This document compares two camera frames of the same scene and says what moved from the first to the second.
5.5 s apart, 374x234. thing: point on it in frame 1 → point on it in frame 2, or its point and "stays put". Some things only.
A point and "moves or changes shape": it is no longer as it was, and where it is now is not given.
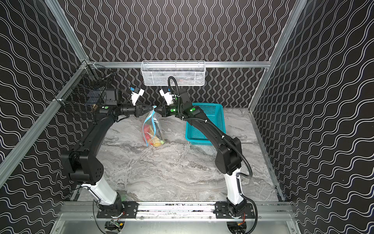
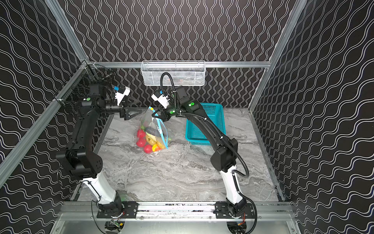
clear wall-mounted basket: x=187 y=72 stays put
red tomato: x=147 y=135 → x=141 y=134
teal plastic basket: x=215 y=113 stays put
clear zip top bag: x=152 y=131 moves or changes shape
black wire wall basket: x=86 y=90 stays put
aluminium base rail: x=177 y=211 stays put
